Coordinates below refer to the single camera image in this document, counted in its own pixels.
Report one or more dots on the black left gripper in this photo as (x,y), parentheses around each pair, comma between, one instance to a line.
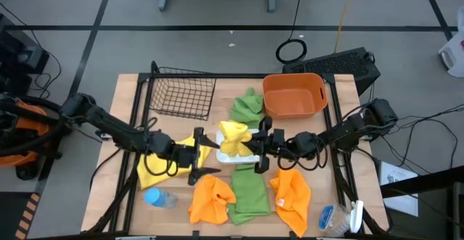
(186,154)

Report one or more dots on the white plastic basket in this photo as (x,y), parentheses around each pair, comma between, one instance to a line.
(226,158)

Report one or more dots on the black equipment box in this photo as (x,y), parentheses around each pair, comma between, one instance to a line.
(18,51)

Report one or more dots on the green microfiber towel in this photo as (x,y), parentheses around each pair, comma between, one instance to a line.
(250,194)
(248,107)

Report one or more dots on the white paper sheet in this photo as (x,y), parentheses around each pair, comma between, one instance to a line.
(397,182)

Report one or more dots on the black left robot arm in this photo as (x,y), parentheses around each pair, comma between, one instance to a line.
(108,122)

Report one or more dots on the orange plastic basket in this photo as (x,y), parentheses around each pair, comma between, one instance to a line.
(293,100)

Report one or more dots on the white plastic stool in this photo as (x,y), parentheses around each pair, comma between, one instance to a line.
(453,51)

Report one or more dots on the black metal table frame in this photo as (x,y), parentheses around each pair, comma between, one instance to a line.
(143,87)

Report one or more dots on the clear water bottle blue cap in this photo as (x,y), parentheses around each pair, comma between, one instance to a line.
(159,197)

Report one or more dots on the black desk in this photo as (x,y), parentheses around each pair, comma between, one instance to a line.
(435,196)

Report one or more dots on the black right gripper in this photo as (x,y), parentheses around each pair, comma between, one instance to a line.
(275,142)

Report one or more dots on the orange microfiber towel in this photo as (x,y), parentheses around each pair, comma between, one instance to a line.
(293,200)
(210,200)

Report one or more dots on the clear spray bottle white trigger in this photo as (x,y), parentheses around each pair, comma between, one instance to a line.
(337,220)

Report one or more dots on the orange and black vacuum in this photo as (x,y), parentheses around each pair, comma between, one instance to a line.
(25,131)

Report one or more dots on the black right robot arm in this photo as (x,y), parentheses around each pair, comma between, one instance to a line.
(348,127)

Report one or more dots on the yellow microfiber towel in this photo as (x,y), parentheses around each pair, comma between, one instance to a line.
(156,165)
(233,138)

